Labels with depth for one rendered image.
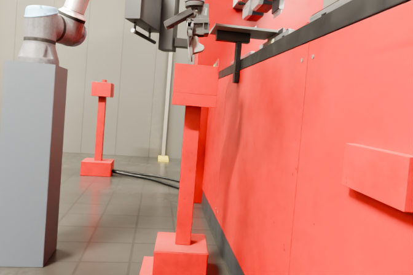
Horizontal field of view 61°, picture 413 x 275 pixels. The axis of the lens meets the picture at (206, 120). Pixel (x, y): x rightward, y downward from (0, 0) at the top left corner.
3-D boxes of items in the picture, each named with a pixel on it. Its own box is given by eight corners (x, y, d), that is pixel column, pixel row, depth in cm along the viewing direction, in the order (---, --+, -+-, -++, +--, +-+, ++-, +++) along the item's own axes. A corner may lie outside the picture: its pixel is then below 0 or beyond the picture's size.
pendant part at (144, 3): (147, 32, 291) (150, -11, 289) (161, 33, 288) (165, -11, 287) (123, 18, 247) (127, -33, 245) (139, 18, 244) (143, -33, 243)
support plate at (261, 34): (209, 34, 158) (209, 32, 158) (265, 40, 161) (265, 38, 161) (215, 25, 140) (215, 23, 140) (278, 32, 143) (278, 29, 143)
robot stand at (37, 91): (-8, 267, 130) (3, 59, 128) (12, 247, 148) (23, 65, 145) (43, 267, 133) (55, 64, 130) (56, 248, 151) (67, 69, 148)
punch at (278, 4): (271, 18, 157) (272, -3, 157) (275, 19, 157) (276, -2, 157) (278, 13, 147) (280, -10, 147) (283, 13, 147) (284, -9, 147)
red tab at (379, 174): (341, 184, 58) (345, 142, 58) (352, 185, 58) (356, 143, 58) (403, 212, 43) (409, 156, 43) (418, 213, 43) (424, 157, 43)
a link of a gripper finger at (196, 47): (204, 60, 127) (204, 35, 127) (188, 60, 127) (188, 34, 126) (204, 61, 130) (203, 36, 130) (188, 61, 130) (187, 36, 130)
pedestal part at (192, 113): (175, 239, 141) (185, 105, 139) (190, 239, 141) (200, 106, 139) (174, 244, 135) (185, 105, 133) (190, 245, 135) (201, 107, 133)
